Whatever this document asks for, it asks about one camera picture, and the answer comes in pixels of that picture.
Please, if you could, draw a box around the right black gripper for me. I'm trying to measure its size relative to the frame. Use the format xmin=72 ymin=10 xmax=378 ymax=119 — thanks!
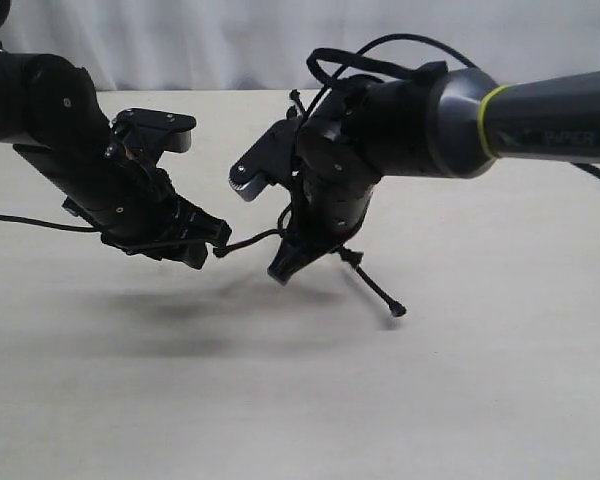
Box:
xmin=267 ymin=162 xmax=380 ymax=285

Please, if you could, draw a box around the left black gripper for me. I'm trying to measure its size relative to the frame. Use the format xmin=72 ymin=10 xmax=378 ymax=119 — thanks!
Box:
xmin=62 ymin=169 xmax=232 ymax=270

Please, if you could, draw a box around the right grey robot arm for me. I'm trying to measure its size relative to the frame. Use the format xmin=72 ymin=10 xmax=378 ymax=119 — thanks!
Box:
xmin=268 ymin=68 xmax=600 ymax=283

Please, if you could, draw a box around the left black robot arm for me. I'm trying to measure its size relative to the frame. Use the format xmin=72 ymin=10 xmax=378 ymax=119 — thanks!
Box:
xmin=0 ymin=42 xmax=232 ymax=270

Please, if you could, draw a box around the white backdrop curtain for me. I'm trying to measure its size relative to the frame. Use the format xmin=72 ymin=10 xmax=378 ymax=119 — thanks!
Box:
xmin=0 ymin=1 xmax=600 ymax=90

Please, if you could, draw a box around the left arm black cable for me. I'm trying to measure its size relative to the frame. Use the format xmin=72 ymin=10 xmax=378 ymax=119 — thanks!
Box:
xmin=0 ymin=209 xmax=216 ymax=254

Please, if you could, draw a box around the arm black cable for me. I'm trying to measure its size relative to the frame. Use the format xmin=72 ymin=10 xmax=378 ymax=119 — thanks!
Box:
xmin=275 ymin=33 xmax=600 ymax=241
xmin=0 ymin=209 xmax=216 ymax=254

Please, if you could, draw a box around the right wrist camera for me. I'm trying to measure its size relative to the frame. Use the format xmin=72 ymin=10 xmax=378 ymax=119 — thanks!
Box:
xmin=228 ymin=119 xmax=299 ymax=202

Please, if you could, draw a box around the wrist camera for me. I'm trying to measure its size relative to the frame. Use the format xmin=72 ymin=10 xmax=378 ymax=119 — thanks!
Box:
xmin=111 ymin=108 xmax=197 ymax=165
xmin=228 ymin=119 xmax=299 ymax=202

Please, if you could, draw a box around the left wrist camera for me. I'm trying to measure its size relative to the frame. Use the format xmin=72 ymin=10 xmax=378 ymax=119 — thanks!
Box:
xmin=111 ymin=108 xmax=197 ymax=165

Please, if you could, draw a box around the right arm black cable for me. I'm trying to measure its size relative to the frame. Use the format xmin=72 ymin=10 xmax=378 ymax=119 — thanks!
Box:
xmin=275 ymin=33 xmax=600 ymax=241

